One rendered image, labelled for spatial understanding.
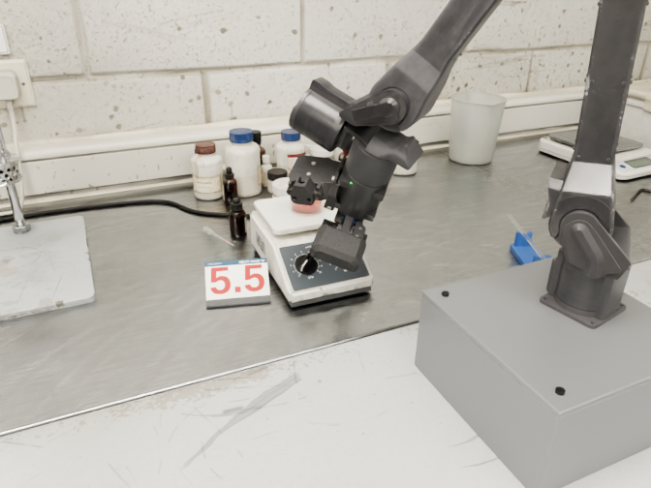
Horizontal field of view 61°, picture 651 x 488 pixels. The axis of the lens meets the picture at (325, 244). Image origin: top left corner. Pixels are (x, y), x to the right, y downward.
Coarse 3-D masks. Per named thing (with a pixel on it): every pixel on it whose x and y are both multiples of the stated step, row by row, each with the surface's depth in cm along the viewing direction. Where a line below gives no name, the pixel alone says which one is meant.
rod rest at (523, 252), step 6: (516, 234) 91; (528, 234) 91; (516, 240) 92; (522, 240) 92; (516, 246) 92; (522, 246) 92; (528, 246) 92; (516, 252) 91; (522, 252) 91; (528, 252) 91; (534, 252) 91; (516, 258) 90; (522, 258) 89; (528, 258) 89; (534, 258) 84; (540, 258) 84; (546, 258) 84
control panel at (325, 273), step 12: (288, 252) 79; (300, 252) 79; (288, 264) 78; (324, 264) 79; (360, 264) 80; (300, 276) 77; (312, 276) 77; (324, 276) 78; (336, 276) 78; (348, 276) 79; (360, 276) 79; (300, 288) 76
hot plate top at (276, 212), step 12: (264, 204) 87; (276, 204) 87; (288, 204) 87; (324, 204) 87; (264, 216) 83; (276, 216) 83; (288, 216) 83; (300, 216) 83; (312, 216) 83; (324, 216) 83; (276, 228) 80; (288, 228) 80; (300, 228) 80; (312, 228) 81
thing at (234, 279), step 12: (240, 264) 80; (252, 264) 81; (264, 264) 81; (216, 276) 79; (228, 276) 80; (240, 276) 80; (252, 276) 80; (264, 276) 80; (216, 288) 79; (228, 288) 79; (240, 288) 79; (252, 288) 79; (264, 288) 80
